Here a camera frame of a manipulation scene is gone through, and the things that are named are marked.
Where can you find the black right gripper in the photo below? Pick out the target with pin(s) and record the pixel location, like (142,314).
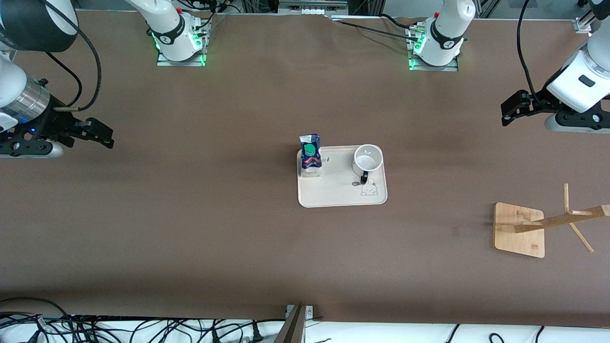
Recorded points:
(49,125)

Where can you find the metal camera post bracket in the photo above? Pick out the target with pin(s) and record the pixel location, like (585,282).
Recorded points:
(293,328)

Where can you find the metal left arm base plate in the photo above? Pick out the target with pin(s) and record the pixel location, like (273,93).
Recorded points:
(450,68)

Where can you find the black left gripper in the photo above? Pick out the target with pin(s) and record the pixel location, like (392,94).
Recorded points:
(537,105)

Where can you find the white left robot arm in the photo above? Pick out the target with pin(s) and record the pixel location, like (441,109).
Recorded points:
(448,24)

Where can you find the blue milk carton green cap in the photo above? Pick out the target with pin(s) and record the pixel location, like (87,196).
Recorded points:
(310,150)

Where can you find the beige rabbit print tray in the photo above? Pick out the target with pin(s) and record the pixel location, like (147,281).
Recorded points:
(333,190)

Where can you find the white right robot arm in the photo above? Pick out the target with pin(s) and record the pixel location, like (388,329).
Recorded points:
(162,14)

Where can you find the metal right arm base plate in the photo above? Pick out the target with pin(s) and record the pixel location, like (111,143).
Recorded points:
(164,62)

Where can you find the wooden cup rack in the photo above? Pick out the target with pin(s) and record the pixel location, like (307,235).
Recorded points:
(519,238)

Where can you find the grey power strip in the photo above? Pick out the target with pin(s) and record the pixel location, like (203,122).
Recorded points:
(312,8)

